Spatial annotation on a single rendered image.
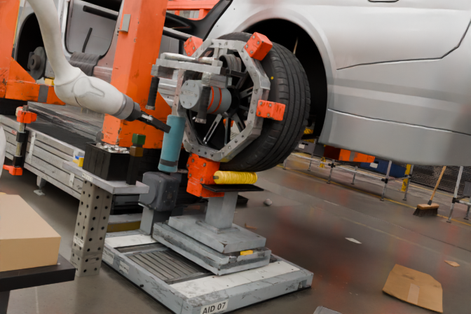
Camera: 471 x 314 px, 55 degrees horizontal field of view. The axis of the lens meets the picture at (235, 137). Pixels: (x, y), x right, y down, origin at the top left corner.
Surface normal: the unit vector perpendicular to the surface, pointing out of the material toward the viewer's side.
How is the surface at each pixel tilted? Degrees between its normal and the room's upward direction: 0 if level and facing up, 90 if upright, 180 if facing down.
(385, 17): 90
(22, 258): 90
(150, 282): 90
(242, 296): 90
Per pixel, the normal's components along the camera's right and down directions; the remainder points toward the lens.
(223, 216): 0.72, 0.19
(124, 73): -0.67, -0.07
